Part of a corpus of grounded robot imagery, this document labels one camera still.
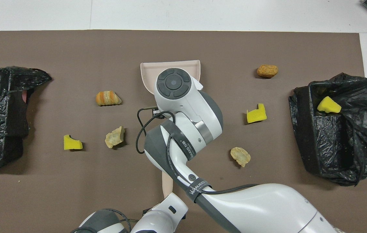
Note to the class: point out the beige plastic dustpan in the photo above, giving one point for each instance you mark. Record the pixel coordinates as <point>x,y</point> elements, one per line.
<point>147,72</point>

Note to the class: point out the beige hand brush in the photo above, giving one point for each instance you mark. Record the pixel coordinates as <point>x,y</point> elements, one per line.
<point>167,184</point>

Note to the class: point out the pale dumpling toy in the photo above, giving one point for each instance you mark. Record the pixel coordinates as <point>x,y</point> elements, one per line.
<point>241,156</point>
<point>114,137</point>

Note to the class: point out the notched yellow sponge piece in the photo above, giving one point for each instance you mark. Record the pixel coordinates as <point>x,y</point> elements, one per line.
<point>256,115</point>

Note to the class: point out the orange striped croissant toy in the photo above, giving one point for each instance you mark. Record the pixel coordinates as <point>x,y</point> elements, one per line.
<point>107,98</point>

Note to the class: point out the brown nugget toy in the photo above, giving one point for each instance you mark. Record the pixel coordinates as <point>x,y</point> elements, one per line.
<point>267,71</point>

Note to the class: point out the small yellow sponge piece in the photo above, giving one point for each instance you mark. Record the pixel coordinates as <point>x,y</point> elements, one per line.
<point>70,144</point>

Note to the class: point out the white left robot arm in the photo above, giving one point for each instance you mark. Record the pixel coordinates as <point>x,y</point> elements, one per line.
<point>160,216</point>

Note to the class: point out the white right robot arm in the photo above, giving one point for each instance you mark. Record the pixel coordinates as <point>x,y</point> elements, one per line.
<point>183,106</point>

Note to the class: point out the black bag bin, yellow wedge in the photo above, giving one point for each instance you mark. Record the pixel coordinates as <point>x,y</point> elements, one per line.
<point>332,155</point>

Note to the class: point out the brown table mat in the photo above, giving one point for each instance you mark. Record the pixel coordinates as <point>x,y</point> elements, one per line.
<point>202,42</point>

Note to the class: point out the yellow wedge sponge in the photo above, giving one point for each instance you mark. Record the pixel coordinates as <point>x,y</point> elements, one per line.
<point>328,105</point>

